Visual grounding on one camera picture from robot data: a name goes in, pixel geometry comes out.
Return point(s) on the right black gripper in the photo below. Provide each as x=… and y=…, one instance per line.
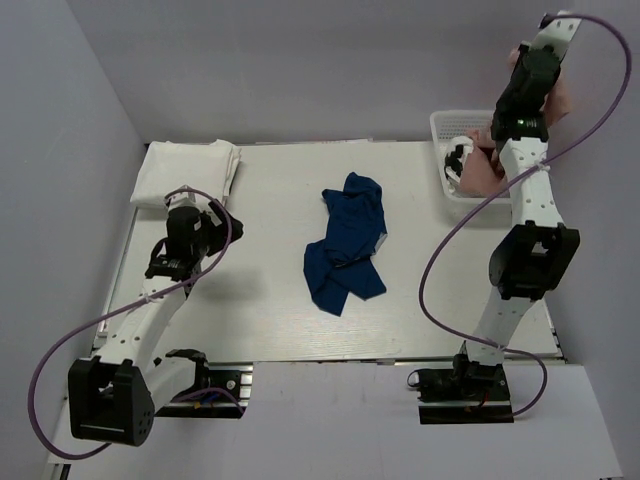
x=527, y=48

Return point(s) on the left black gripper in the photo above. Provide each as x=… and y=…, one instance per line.
x=218, y=232

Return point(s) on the white black printed t shirt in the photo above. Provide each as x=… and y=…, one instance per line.
x=456, y=154

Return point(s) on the pink t shirt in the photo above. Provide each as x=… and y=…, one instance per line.
x=484, y=173

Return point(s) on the blue t shirt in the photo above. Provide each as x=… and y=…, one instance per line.
x=341, y=264

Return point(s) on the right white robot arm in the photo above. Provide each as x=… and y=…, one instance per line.
x=534, y=255

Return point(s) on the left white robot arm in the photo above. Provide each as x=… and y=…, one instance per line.
x=115, y=395

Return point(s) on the folded white t shirt stack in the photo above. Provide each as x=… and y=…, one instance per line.
x=167, y=166

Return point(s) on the white plastic basket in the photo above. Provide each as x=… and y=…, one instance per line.
x=447, y=125

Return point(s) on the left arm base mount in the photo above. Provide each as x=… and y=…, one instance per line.
x=224, y=393

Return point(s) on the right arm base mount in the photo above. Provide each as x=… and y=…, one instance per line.
x=465, y=393

